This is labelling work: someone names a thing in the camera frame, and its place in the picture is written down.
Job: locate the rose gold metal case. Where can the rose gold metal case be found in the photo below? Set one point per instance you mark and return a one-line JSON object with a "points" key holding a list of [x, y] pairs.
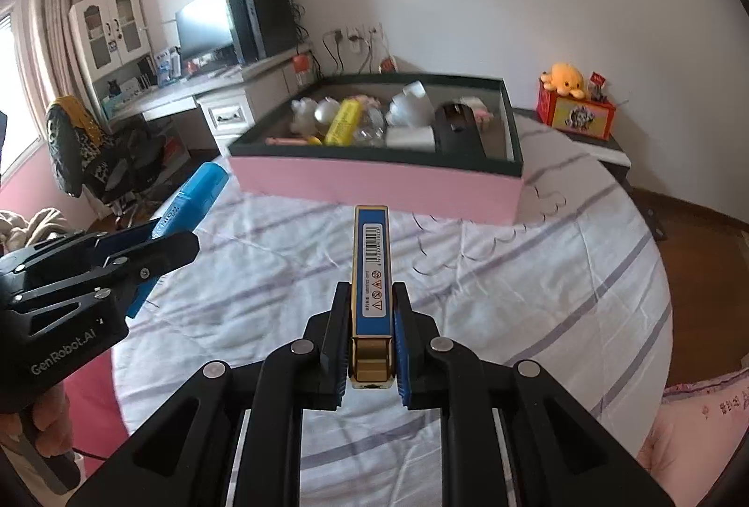
{"points": [[287, 139]]}

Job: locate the person's left hand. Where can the person's left hand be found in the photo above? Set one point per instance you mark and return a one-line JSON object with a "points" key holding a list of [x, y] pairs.
{"points": [[55, 413]]}

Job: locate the beige fluffy blanket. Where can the beige fluffy blanket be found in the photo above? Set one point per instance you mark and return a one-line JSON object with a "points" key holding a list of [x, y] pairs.
{"points": [[29, 229]]}

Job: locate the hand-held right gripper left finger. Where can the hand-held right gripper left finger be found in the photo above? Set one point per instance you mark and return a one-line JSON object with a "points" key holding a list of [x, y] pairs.
{"points": [[336, 331]]}

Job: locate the red anatomy model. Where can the red anatomy model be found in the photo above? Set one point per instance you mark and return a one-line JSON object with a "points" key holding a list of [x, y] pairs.
{"points": [[388, 65]]}

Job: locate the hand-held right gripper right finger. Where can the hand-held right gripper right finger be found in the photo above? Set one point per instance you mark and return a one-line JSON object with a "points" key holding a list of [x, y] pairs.
{"points": [[404, 355]]}

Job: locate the pink white block figure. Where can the pink white block figure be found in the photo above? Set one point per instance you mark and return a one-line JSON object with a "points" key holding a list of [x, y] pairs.
{"points": [[483, 112]]}

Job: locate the blue white box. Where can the blue white box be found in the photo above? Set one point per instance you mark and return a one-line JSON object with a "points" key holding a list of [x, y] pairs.
{"points": [[168, 65]]}

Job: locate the black computer tower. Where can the black computer tower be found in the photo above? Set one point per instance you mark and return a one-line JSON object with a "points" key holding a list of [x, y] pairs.
{"points": [[263, 21]]}

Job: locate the black remote control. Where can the black remote control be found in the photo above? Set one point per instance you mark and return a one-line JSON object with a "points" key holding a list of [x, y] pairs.
{"points": [[459, 129]]}

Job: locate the small red card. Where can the small red card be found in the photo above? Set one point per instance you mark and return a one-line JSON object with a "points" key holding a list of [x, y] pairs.
{"points": [[599, 85]]}

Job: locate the yellow black draped clothes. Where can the yellow black draped clothes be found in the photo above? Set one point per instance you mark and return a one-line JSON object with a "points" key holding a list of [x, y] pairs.
{"points": [[73, 144]]}

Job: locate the red printed box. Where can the red printed box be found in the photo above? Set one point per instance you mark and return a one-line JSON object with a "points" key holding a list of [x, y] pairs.
{"points": [[576, 118]]}

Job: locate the beige curtain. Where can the beige curtain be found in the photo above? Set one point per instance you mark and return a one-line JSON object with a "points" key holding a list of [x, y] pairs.
{"points": [[58, 15]]}

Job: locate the pink storage box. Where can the pink storage box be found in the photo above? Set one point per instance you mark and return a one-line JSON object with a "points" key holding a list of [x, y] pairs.
{"points": [[374, 185]]}

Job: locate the clear plastic toy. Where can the clear plastic toy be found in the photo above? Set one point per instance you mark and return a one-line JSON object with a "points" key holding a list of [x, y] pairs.
{"points": [[368, 129]]}

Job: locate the black computer monitor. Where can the black computer monitor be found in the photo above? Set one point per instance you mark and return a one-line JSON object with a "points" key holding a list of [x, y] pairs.
{"points": [[202, 30]]}

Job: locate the yellow bottle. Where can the yellow bottle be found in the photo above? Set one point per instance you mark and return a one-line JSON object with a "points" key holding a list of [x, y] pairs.
{"points": [[344, 124]]}

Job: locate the black office chair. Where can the black office chair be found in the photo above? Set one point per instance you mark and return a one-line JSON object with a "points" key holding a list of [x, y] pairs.
{"points": [[134, 162]]}

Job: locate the orange octopus plush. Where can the orange octopus plush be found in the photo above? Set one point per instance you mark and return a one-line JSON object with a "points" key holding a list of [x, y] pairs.
{"points": [[564, 80]]}

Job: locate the pink bedding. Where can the pink bedding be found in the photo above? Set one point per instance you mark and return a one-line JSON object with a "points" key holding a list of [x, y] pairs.
{"points": [[702, 413]]}

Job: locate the black floor scale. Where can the black floor scale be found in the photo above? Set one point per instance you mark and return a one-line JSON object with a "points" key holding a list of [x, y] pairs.
{"points": [[654, 221]]}

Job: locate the orange capped bottle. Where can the orange capped bottle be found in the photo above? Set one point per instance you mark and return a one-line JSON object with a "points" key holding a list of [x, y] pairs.
{"points": [[302, 68]]}

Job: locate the white glass-door cabinet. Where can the white glass-door cabinet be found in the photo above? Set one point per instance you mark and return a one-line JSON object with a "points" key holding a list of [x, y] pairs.
{"points": [[111, 33]]}

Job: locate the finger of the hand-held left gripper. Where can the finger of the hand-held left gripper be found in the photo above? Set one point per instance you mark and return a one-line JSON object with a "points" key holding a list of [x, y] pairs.
{"points": [[131, 236], [169, 252]]}

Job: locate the white wall sockets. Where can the white wall sockets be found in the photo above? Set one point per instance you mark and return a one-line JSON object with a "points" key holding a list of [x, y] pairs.
{"points": [[354, 34]]}

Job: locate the blue tube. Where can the blue tube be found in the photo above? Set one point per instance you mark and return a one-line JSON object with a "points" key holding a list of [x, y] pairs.
{"points": [[193, 191]]}

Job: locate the white travel plug adapter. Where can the white travel plug adapter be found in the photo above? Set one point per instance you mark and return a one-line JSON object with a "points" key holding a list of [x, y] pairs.
{"points": [[409, 106]]}

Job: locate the striped white quilt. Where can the striped white quilt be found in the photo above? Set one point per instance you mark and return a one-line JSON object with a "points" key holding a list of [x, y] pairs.
{"points": [[497, 296]]}

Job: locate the white desk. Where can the white desk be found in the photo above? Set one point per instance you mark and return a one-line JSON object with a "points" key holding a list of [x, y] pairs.
{"points": [[175, 100]]}

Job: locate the blue gold lighter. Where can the blue gold lighter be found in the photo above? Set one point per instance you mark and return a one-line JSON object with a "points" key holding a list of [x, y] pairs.
{"points": [[371, 261]]}

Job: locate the small white figurine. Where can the small white figurine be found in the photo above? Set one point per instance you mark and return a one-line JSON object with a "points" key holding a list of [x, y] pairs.
{"points": [[304, 118]]}

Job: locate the white charger block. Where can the white charger block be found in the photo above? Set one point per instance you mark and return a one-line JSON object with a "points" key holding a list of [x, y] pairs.
{"points": [[409, 138]]}

